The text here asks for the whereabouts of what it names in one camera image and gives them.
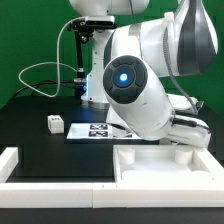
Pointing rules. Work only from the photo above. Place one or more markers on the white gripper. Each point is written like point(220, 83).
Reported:
point(186, 129)

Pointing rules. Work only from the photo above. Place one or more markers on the white square tabletop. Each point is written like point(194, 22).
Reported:
point(165, 163)

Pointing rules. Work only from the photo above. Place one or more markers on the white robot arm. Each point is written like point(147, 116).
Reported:
point(128, 63)

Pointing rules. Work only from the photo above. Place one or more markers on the white marker sheet with tags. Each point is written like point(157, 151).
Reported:
point(97, 131)

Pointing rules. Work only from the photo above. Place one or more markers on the white U-shaped obstacle fence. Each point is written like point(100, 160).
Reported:
point(103, 195)

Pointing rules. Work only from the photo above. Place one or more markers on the black camera on stand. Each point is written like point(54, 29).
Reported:
point(100, 22)

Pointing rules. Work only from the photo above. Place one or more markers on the black camera stand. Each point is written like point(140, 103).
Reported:
point(80, 60)

